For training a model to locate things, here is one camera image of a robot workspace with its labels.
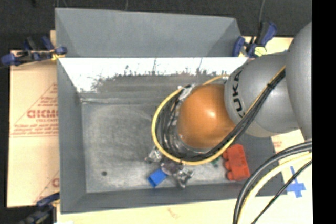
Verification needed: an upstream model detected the red toy brick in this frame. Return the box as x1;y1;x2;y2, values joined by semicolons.
222;143;251;182

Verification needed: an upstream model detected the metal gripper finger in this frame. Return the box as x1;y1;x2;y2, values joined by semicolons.
144;146;163;164
175;166;195;189

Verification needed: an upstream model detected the grey metal bin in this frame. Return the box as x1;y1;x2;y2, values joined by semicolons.
54;7;279;213

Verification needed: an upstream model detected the brown cardboard board red print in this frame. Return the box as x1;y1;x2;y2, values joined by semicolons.
6;30;61;208

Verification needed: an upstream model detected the blue block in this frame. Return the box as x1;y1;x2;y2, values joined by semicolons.
146;168;169;188

